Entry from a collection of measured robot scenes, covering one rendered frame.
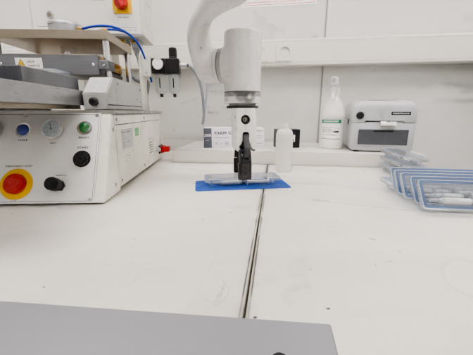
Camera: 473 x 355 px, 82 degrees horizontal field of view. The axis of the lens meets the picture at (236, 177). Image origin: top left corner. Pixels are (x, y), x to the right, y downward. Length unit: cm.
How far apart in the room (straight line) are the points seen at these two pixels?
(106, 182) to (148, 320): 45
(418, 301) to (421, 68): 114
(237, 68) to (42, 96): 36
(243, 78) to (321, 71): 69
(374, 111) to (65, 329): 97
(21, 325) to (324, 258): 29
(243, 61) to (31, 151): 47
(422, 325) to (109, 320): 25
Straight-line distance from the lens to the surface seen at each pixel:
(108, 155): 61
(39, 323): 21
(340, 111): 105
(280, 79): 126
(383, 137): 103
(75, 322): 20
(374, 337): 28
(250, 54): 63
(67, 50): 89
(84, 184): 61
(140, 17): 99
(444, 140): 144
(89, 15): 104
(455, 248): 48
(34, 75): 57
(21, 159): 69
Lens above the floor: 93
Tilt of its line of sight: 13 degrees down
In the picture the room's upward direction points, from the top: straight up
